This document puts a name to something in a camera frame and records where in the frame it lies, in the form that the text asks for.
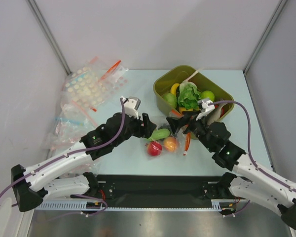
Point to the left aluminium corner post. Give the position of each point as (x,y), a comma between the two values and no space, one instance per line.
(38,15)

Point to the yellow toy banana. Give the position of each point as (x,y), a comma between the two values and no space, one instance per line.
(174,89)

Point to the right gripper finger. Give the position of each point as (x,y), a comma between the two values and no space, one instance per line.
(176,124)
(189,114)

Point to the red toy apple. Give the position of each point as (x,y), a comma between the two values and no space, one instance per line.
(154,149)

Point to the clear orange-zipper bag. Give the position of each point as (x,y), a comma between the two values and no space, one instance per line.
(183,140)

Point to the toy peach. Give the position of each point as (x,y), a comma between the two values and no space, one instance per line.
(170,144)

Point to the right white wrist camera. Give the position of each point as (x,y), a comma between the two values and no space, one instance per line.
(206,107)

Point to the aluminium corner post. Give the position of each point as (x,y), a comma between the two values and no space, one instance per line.
(266,32)
(38,15)

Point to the green toy cucumber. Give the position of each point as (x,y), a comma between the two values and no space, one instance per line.
(159,134)

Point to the pile of spare zip bags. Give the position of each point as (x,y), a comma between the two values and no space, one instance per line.
(83,91)

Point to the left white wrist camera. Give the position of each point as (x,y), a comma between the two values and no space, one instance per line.
(131,106)

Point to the green toy cabbage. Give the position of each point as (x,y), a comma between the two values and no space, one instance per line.
(189,95)

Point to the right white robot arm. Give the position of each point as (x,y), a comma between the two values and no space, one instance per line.
(250,180)

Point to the right aluminium corner post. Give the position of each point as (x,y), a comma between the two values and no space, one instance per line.
(266,32)

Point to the white cable duct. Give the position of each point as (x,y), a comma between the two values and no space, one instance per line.
(132,204)

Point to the yellow toy pear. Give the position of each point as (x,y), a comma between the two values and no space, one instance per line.
(182,109)

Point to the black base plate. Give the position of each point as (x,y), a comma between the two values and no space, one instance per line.
(166,188)

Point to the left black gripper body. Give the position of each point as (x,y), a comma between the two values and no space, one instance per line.
(135,129)

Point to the green toy bell pepper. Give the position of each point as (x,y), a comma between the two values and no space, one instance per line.
(170,99)

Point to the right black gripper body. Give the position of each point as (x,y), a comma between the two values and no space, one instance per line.
(185,123)

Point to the olive green plastic bin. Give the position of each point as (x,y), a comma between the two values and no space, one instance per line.
(178,75)

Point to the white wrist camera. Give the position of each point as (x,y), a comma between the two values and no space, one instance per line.
(206,107)
(131,106)

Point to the grey toy fish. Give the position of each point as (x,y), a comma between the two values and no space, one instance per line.
(215,114)

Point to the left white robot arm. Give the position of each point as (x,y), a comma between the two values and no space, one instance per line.
(32,185)

